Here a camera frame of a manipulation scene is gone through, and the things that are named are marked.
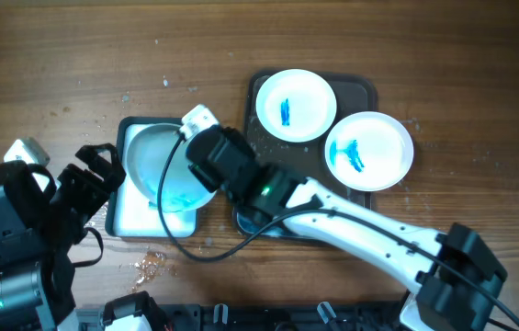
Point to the white plate blue streak back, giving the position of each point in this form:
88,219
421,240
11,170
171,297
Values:
296,105

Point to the large dark serving tray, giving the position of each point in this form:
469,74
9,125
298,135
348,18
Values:
354,94

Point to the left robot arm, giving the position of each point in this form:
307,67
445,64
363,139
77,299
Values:
41,218

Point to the white plate blue smear front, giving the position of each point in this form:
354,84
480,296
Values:
146,157

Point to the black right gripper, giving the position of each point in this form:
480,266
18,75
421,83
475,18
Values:
208,178

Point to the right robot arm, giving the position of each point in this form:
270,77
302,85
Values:
453,277

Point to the white plate blue smear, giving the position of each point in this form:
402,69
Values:
146,157
369,151

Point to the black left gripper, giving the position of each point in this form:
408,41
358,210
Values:
113,171

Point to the small tray with soapy water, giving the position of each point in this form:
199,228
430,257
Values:
129,213

